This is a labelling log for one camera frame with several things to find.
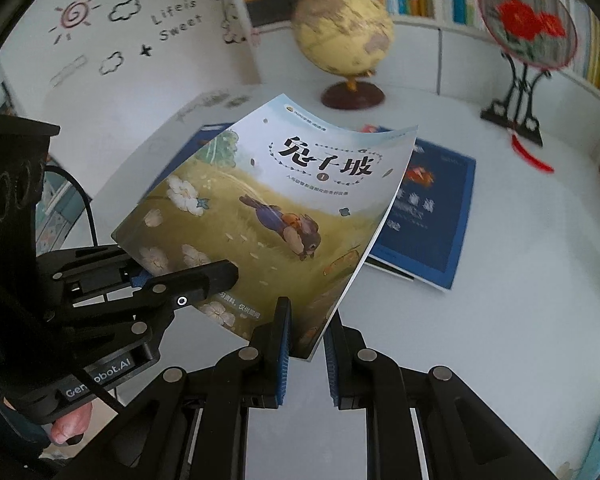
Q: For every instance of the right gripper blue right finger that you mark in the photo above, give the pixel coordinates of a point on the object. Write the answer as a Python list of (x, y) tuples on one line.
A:
[(342, 344)]

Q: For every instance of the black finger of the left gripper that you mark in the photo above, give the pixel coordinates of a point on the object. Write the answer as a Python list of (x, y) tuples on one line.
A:
[(183, 288)]

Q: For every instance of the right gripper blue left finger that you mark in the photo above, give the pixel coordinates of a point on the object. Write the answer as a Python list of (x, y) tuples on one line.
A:
[(269, 376)]

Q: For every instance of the navy fairy tale horse book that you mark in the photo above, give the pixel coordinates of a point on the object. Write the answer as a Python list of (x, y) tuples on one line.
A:
[(423, 235)]

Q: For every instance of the yellow meadow rabbit book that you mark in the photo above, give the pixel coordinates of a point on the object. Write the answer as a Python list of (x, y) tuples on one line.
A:
[(294, 202)]

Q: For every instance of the person left hand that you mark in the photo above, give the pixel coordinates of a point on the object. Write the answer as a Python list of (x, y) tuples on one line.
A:
[(71, 425)]

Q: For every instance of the red tassel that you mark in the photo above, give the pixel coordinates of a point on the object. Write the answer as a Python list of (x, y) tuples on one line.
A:
[(530, 159)]

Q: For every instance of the yellow desk globe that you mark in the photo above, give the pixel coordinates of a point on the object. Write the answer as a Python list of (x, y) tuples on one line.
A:
[(348, 39)]

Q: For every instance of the white bookshelf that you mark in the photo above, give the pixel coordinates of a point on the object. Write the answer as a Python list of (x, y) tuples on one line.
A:
[(461, 62)]

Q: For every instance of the embroidered round fan on stand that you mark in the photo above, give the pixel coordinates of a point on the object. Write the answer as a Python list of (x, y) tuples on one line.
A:
[(537, 38)]

